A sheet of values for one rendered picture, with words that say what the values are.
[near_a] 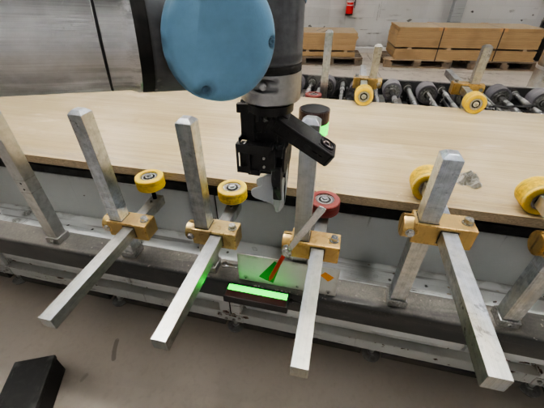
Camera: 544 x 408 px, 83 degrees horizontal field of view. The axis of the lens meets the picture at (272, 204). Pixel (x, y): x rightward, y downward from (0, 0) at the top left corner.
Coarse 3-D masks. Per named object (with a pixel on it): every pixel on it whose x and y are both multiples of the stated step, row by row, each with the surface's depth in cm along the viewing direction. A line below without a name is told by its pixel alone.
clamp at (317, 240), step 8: (288, 232) 73; (312, 232) 73; (320, 232) 73; (288, 240) 72; (312, 240) 71; (320, 240) 71; (328, 240) 71; (296, 248) 72; (304, 248) 71; (320, 248) 70; (328, 248) 69; (336, 248) 69; (296, 256) 73; (304, 256) 73; (328, 256) 71; (336, 256) 70
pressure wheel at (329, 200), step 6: (318, 192) 80; (324, 192) 80; (330, 192) 80; (318, 198) 79; (324, 198) 77; (330, 198) 79; (336, 198) 78; (318, 204) 76; (324, 204) 76; (330, 204) 76; (336, 204) 76; (312, 210) 78; (330, 210) 76; (336, 210) 77; (324, 216) 77; (330, 216) 77
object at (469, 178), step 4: (464, 172) 87; (468, 172) 88; (472, 172) 87; (460, 176) 87; (464, 176) 84; (468, 176) 85; (472, 176) 85; (476, 176) 85; (460, 180) 85; (464, 180) 84; (468, 180) 85; (472, 180) 85; (476, 180) 84; (460, 184) 84; (464, 184) 84; (468, 184) 84; (472, 184) 84; (476, 184) 83; (480, 184) 83; (476, 188) 83
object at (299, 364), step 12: (324, 228) 76; (312, 252) 69; (312, 264) 66; (312, 276) 64; (312, 288) 61; (312, 300) 59; (300, 312) 57; (312, 312) 57; (300, 324) 55; (312, 324) 55; (300, 336) 53; (312, 336) 53; (300, 348) 51; (300, 360) 50; (300, 372) 50
